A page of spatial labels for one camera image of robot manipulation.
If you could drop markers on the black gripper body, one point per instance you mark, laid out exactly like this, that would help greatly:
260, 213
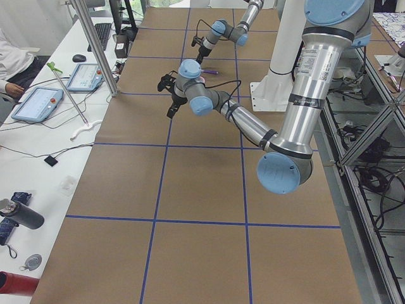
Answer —
178, 99
202, 52

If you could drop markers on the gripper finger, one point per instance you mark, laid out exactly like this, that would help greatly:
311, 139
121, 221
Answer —
199, 58
175, 106

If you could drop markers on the purple highlighter pen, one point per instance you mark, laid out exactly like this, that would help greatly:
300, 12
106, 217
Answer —
212, 72

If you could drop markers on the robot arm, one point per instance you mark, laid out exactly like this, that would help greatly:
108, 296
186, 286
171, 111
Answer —
222, 30
310, 41

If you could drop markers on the black box white label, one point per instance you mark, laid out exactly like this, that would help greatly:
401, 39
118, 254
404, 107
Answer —
124, 41

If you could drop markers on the far teach pendant tablet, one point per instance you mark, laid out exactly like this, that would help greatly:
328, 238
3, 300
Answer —
85, 77

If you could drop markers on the teach pendant tablet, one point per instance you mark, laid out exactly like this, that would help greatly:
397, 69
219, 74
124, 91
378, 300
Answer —
85, 77
38, 105

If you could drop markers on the black keyboard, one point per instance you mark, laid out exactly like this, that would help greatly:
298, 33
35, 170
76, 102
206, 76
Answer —
103, 31

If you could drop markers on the black computer monitor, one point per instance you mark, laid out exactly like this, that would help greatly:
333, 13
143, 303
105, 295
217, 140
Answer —
118, 10

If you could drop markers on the white curved hook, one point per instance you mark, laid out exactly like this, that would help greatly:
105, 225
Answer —
87, 127

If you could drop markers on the black computer mouse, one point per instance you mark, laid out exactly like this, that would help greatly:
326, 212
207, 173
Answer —
78, 58

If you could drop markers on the long metal rod tool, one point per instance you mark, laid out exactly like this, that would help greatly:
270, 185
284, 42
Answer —
57, 72

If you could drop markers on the near teach pendant tablet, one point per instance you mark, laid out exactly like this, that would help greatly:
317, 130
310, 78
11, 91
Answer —
38, 105

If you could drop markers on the clear plastic packet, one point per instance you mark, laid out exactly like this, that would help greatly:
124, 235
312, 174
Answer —
68, 185

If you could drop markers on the small black square device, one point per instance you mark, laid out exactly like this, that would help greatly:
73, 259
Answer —
50, 160

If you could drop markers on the person in white shirt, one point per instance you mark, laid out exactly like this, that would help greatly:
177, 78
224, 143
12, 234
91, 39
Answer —
19, 68

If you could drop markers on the black water bottle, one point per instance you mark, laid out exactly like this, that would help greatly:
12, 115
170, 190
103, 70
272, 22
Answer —
21, 214

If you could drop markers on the red bottle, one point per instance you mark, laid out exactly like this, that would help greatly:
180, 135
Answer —
15, 284

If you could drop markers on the aluminium frame post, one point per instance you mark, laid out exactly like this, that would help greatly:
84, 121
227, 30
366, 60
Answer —
89, 30

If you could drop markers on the round grey keychain tag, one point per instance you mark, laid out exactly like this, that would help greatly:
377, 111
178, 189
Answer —
33, 262

